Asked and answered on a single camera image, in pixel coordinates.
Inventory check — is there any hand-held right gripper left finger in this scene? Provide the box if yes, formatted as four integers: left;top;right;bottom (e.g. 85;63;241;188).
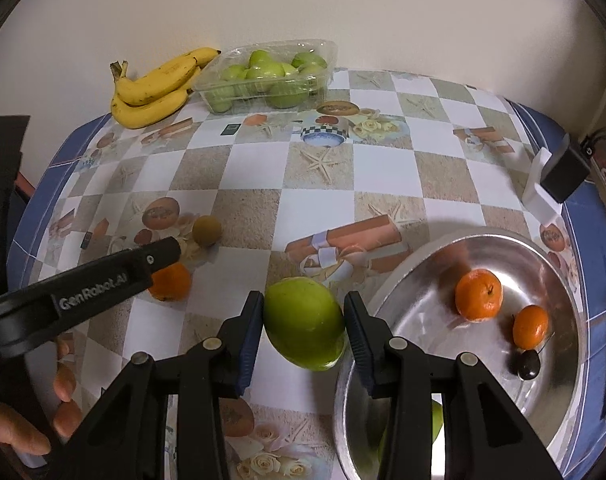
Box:
48;290;264;480

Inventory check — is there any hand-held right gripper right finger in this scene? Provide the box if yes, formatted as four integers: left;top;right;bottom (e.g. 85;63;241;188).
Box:
344;291;566;480

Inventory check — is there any elongated green mango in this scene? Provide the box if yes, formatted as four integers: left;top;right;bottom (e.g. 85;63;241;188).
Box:
263;276;347;372

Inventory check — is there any oval metal tray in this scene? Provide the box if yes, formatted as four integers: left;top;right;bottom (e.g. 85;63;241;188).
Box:
333;227;584;480

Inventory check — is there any round green apple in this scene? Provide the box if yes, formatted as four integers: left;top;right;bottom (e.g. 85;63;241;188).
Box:
430;399;444;445

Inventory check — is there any small dark round fruit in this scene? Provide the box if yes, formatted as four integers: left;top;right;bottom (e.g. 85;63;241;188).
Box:
515;350;541;381

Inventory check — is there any orange tangerine with stem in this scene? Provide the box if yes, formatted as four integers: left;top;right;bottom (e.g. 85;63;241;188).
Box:
512;305;550;351

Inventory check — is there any person's left hand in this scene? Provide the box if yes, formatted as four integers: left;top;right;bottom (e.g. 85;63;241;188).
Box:
0;340;84;467

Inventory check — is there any dark furniture with red edge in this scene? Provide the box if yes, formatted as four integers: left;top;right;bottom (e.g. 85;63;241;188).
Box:
5;170;36;221

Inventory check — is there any small brown round fruit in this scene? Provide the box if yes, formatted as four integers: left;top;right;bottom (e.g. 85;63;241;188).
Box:
192;216;222;248

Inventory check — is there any checkered printed tablecloth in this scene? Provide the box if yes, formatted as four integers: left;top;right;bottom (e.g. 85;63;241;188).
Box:
5;65;606;480

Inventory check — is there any pile of small green apples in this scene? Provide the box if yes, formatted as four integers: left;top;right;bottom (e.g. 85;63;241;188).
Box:
205;49;328;113

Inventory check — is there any white rectangular box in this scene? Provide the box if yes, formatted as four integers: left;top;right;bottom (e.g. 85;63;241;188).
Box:
522;147;564;226

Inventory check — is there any clear plastic clamshell box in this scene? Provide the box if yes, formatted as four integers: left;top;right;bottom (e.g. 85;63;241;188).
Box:
192;38;338;115

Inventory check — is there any black rectangular device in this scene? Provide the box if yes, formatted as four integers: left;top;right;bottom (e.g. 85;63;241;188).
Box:
539;133;592;204

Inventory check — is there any black cable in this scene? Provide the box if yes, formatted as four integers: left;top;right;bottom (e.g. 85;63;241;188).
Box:
583;127;606;161

